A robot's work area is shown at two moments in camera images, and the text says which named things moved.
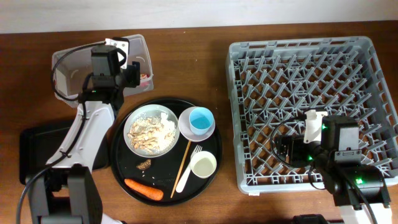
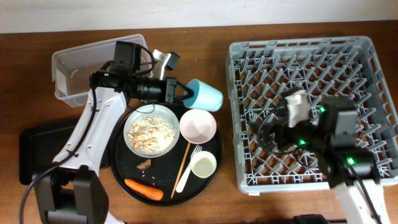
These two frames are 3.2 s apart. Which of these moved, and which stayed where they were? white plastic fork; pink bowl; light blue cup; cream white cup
Moved: light blue cup
Stayed: cream white cup; white plastic fork; pink bowl
